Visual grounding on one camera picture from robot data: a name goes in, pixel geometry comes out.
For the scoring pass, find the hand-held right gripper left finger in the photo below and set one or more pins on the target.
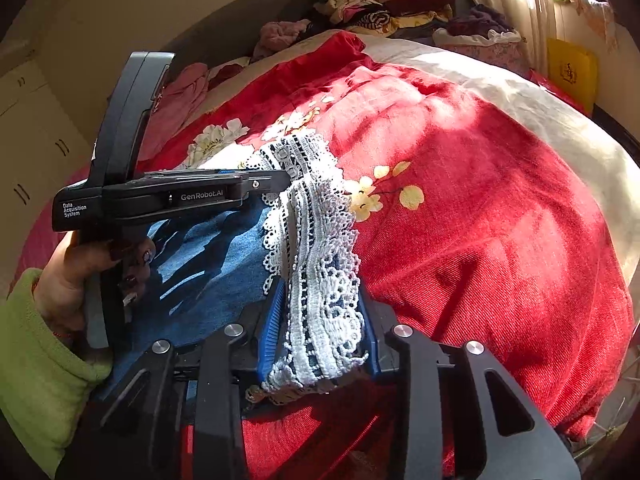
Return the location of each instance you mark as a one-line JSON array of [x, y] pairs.
[[272, 332]]

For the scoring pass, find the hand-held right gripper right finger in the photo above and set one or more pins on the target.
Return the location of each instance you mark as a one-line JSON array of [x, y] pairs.
[[372, 347]]

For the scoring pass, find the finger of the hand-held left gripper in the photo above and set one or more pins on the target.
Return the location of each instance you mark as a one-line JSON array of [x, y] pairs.
[[270, 181]]

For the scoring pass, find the blue denim pants lace trim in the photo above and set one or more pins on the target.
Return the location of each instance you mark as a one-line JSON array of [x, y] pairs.
[[215, 260]]

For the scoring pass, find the person's left forearm green sleeve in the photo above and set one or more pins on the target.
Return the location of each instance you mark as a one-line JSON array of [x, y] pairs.
[[40, 385]]

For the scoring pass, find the person's left hand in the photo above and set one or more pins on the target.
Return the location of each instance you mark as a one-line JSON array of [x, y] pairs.
[[65, 280]]

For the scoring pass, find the cream wardrobe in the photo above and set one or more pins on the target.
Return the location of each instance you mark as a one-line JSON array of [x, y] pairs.
[[30, 135]]

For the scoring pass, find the dark red garment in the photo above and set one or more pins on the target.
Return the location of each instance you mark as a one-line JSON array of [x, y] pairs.
[[226, 74]]

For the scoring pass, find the pink quilt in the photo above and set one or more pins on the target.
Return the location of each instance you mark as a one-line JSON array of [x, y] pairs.
[[180, 95]]

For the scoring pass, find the pink fluffy garment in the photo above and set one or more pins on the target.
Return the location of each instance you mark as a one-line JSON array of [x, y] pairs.
[[280, 35]]

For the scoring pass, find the red floral blanket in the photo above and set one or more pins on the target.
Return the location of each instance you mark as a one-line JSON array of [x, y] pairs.
[[475, 235]]

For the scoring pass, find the grey headboard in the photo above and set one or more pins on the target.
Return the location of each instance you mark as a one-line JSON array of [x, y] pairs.
[[240, 25]]

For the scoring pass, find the pink patterned laundry basket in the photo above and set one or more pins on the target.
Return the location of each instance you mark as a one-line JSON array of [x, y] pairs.
[[480, 50]]

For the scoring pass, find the purple garment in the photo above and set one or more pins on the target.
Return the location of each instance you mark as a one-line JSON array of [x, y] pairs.
[[480, 19]]

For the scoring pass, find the yellow bag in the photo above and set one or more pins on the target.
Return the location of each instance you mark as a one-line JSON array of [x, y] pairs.
[[572, 72]]

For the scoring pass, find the pink floral cloth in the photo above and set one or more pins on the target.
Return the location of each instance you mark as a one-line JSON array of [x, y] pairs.
[[590, 5]]

